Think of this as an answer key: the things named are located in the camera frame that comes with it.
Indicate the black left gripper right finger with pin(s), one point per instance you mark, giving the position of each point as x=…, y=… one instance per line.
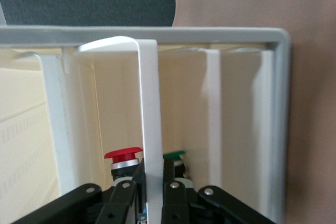
x=174, y=205

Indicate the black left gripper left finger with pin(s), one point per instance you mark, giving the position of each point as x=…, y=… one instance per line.
x=118, y=203

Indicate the red mushroom push button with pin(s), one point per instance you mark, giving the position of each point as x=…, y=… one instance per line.
x=122, y=154

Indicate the white plastic divider panel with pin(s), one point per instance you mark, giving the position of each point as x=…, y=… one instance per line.
x=149, y=98

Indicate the green mushroom push button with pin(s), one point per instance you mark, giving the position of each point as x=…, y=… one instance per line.
x=173, y=154

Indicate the white translucent plastic drawer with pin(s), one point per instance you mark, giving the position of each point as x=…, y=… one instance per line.
x=55, y=119
x=265, y=119
x=214, y=108

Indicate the grey-framed white drawer cabinet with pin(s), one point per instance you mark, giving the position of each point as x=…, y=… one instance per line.
x=282, y=119

